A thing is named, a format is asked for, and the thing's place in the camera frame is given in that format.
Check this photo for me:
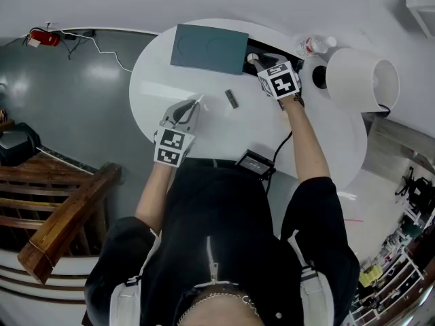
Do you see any black office chair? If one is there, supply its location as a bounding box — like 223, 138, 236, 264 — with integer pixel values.
396, 166, 435, 205

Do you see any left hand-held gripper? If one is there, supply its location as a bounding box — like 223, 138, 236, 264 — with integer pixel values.
153, 95, 204, 167

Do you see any person's left forearm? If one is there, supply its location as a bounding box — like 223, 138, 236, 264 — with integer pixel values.
135, 163, 176, 232

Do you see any silver chain necklace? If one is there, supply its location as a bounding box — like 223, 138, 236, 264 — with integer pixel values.
176, 292, 261, 324

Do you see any white curved table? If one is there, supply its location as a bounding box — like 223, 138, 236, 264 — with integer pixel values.
128, 18, 368, 192

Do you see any white floor cable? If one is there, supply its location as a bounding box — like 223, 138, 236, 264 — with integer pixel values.
43, 20, 134, 74

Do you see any black power adapter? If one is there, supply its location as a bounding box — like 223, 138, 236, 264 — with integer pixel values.
63, 29, 96, 60

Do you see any teal box lid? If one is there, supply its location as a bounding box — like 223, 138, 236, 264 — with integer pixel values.
169, 24, 305, 77

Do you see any black wrist bracelet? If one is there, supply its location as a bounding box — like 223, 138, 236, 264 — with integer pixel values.
278, 93, 306, 111

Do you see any yellow bag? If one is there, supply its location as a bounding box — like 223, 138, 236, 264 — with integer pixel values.
358, 266, 383, 287

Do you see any grey wooden shelf unit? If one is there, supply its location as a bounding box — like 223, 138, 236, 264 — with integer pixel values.
362, 117, 435, 176

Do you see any white table lamp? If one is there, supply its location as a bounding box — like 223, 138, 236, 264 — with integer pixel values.
311, 47, 400, 117

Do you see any clear water bottle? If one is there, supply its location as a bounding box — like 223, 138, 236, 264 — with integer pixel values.
294, 34, 337, 58

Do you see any black device cable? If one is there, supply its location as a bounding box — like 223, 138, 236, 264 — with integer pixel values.
263, 130, 294, 196

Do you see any black waist display device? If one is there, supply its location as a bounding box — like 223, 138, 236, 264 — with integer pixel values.
234, 149, 276, 179

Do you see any brown wooden stair railing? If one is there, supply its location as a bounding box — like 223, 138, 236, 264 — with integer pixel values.
0, 153, 122, 285

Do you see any red fire extinguisher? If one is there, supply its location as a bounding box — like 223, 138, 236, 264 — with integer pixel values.
22, 27, 61, 48

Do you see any white air conditioner unit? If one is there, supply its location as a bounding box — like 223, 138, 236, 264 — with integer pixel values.
404, 0, 435, 39

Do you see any white shelf rack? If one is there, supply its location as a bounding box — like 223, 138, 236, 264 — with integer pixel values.
349, 246, 435, 326

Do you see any person's black jacket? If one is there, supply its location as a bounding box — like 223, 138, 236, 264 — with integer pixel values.
83, 158, 361, 326

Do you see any black plastic bin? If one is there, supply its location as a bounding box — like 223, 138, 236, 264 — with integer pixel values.
0, 122, 41, 168

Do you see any person's right forearm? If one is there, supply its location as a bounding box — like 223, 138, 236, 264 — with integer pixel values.
278, 95, 331, 185

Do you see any small dark metal cylinder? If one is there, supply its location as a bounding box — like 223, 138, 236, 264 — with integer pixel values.
224, 88, 241, 109

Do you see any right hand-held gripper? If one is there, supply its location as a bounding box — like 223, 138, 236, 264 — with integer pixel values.
253, 52, 302, 100

